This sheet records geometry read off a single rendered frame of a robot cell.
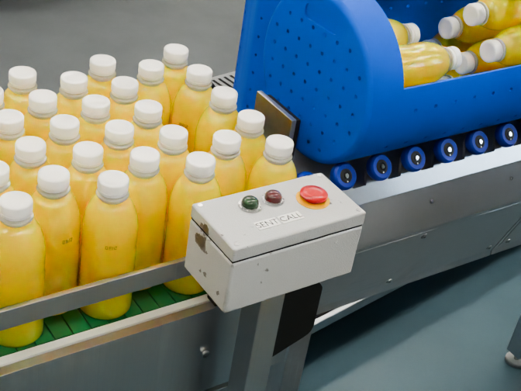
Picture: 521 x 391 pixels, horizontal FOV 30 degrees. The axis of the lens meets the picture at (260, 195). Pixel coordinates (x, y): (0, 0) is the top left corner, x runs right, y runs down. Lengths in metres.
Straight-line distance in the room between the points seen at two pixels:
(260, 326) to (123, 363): 0.19
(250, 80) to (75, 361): 1.03
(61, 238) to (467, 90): 0.70
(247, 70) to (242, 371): 0.94
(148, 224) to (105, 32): 2.90
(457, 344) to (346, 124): 1.41
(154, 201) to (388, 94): 0.41
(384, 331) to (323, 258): 1.55
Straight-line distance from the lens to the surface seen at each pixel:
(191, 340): 1.37
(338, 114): 1.51
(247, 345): 1.33
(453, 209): 1.76
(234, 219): 1.18
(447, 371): 2.73
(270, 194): 1.21
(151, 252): 1.32
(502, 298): 3.04
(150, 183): 1.27
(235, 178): 1.33
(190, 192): 1.27
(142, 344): 1.33
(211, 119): 1.43
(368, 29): 1.46
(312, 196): 1.22
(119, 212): 1.22
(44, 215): 1.22
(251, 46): 2.12
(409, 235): 1.71
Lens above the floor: 1.78
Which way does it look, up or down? 34 degrees down
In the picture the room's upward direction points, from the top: 10 degrees clockwise
